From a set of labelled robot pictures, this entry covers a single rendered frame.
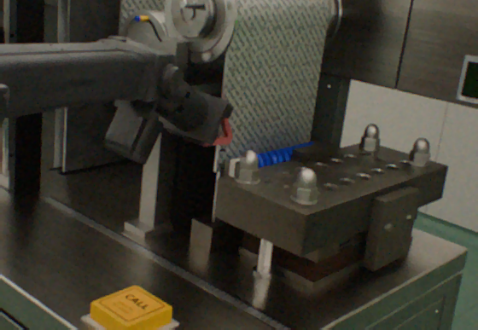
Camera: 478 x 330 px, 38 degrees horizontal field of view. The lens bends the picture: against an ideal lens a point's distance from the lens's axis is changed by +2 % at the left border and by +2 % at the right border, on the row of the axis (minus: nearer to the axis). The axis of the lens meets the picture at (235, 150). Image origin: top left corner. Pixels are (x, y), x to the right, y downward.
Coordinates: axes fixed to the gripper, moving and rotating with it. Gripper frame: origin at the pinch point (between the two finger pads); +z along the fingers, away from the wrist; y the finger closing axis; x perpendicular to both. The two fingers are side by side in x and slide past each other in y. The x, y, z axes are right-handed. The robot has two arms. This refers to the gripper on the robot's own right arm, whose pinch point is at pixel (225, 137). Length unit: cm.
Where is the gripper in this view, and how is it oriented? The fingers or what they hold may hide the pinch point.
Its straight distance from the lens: 103.1
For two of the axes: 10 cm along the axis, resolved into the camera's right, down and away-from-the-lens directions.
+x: 4.3, -8.9, 1.3
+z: 5.2, 3.6, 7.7
